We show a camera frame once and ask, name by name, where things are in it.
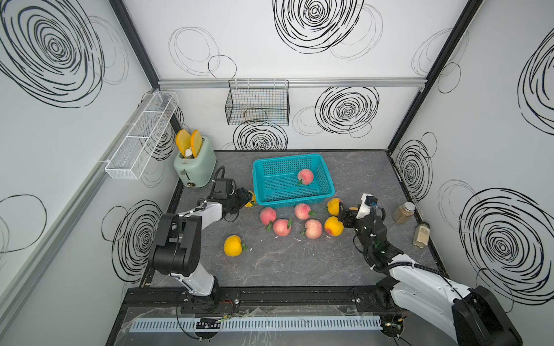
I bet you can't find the pink peach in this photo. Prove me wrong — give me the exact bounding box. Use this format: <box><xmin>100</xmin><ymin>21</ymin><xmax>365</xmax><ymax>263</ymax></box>
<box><xmin>301</xmin><ymin>219</ymin><xmax>323</xmax><ymax>239</ymax></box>
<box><xmin>297</xmin><ymin>169</ymin><xmax>314</xmax><ymax>185</ymax></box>
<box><xmin>267</xmin><ymin>219</ymin><xmax>293</xmax><ymax>236</ymax></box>
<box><xmin>260</xmin><ymin>207</ymin><xmax>277</xmax><ymax>226</ymax></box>
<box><xmin>294</xmin><ymin>203</ymin><xmax>316</xmax><ymax>220</ymax></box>

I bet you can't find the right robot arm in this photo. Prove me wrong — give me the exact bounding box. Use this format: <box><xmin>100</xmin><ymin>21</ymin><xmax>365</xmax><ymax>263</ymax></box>
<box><xmin>337</xmin><ymin>194</ymin><xmax>523</xmax><ymax>345</ymax></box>

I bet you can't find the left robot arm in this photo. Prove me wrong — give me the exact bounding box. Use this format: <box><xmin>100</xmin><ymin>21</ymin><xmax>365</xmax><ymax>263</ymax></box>
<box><xmin>148</xmin><ymin>178</ymin><xmax>253</xmax><ymax>312</ymax></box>

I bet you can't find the teal plastic basket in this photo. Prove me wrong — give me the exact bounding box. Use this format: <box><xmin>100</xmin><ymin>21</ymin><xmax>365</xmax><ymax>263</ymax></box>
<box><xmin>252</xmin><ymin>154</ymin><xmax>336</xmax><ymax>208</ymax></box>

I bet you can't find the yellow peach with red blush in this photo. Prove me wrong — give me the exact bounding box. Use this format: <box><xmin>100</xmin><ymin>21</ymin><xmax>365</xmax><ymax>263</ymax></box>
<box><xmin>327</xmin><ymin>198</ymin><xmax>342</xmax><ymax>216</ymax></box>

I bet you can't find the mint green toaster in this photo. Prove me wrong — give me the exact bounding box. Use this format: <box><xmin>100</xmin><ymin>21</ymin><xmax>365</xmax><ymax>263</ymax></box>
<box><xmin>173</xmin><ymin>136</ymin><xmax>216</xmax><ymax>188</ymax></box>

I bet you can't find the brown spice jar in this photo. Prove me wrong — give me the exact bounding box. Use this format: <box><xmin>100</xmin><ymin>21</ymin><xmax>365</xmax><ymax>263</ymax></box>
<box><xmin>392</xmin><ymin>202</ymin><xmax>416</xmax><ymax>224</ymax></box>

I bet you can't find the beige spice jar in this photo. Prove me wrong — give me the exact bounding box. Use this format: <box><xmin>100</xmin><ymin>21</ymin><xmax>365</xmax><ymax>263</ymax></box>
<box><xmin>412</xmin><ymin>222</ymin><xmax>431</xmax><ymax>249</ymax></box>

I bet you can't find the right yellow toast slice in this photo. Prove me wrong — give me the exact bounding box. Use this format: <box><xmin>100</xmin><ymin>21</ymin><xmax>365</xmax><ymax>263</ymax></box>
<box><xmin>190</xmin><ymin>130</ymin><xmax>203</xmax><ymax>158</ymax></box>

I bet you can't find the yellow toast slice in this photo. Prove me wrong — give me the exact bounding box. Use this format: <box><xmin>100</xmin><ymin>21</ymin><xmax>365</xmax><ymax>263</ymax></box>
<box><xmin>190</xmin><ymin>130</ymin><xmax>203</xmax><ymax>158</ymax></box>
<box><xmin>175</xmin><ymin>129</ymin><xmax>192</xmax><ymax>158</ymax></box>

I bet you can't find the left yellow toast slice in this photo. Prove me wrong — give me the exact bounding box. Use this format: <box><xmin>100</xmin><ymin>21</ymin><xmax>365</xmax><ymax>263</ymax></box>
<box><xmin>175</xmin><ymin>129</ymin><xmax>192</xmax><ymax>158</ymax></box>

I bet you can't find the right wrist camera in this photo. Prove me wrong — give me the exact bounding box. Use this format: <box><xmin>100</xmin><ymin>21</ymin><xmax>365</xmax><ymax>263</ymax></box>
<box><xmin>356</xmin><ymin>193</ymin><xmax>378</xmax><ymax>219</ymax></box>

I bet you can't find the black wire wall basket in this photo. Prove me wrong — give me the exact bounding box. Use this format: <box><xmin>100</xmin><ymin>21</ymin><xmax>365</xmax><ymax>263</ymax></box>
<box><xmin>224</xmin><ymin>79</ymin><xmax>290</xmax><ymax>126</ymax></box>

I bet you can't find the white wire wall shelf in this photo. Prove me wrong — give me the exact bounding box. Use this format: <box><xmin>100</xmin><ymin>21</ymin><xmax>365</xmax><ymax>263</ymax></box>
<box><xmin>105</xmin><ymin>91</ymin><xmax>179</xmax><ymax>180</ymax></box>

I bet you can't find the white slotted cable duct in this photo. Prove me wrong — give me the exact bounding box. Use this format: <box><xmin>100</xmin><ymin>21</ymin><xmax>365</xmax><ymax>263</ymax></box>
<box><xmin>129</xmin><ymin>316</ymin><xmax>382</xmax><ymax>333</ymax></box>

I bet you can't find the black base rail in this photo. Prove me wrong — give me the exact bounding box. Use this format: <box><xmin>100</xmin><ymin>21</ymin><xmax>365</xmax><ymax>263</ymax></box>
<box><xmin>121</xmin><ymin>285</ymin><xmax>402</xmax><ymax>314</ymax></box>

